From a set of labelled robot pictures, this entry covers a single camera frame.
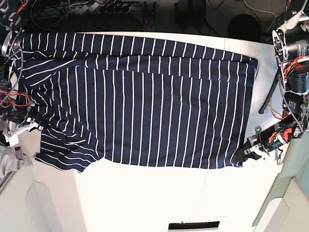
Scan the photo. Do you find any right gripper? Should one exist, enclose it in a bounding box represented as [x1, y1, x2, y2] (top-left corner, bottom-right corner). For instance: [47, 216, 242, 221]
[0, 103, 44, 140]

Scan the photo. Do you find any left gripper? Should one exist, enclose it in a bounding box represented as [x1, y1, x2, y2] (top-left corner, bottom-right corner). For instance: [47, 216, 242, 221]
[232, 120, 294, 166]

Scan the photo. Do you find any navy white striped t-shirt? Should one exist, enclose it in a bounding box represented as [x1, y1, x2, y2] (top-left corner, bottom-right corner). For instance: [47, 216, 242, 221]
[20, 33, 258, 172]

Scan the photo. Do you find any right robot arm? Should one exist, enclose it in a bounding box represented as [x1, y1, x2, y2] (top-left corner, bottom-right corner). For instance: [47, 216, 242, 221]
[0, 0, 43, 146]

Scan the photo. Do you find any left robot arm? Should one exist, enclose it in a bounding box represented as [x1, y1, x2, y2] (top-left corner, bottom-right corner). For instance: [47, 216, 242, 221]
[233, 0, 309, 165]

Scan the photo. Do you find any grey cloth pile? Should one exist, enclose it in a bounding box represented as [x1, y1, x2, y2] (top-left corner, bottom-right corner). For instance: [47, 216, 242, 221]
[0, 143, 33, 184]

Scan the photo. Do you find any green fabric at right edge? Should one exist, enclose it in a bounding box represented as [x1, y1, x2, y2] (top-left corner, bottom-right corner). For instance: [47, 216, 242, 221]
[253, 134, 309, 232]

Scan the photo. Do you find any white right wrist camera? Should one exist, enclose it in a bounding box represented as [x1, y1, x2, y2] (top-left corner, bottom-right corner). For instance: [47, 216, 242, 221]
[4, 135, 19, 146]

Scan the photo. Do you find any white cable on floor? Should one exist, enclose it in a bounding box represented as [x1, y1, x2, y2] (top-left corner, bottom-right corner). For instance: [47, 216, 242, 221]
[242, 0, 283, 37]

